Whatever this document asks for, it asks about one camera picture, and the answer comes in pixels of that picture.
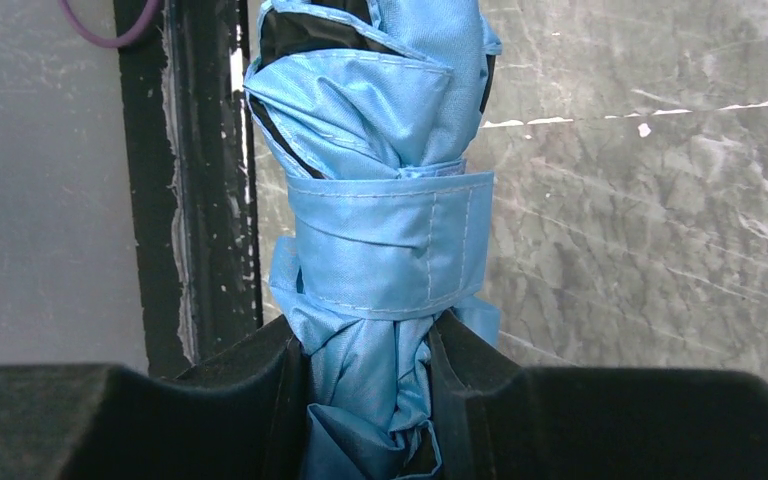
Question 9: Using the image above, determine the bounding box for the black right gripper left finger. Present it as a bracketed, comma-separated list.
[0, 318, 308, 479]

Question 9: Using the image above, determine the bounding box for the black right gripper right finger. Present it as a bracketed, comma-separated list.
[428, 313, 768, 479]

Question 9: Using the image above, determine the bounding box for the light blue folding umbrella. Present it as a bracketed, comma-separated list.
[244, 1, 502, 479]

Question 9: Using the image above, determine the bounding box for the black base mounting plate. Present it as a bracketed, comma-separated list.
[119, 0, 263, 378]

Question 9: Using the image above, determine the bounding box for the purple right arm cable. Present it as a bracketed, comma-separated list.
[57, 0, 163, 50]

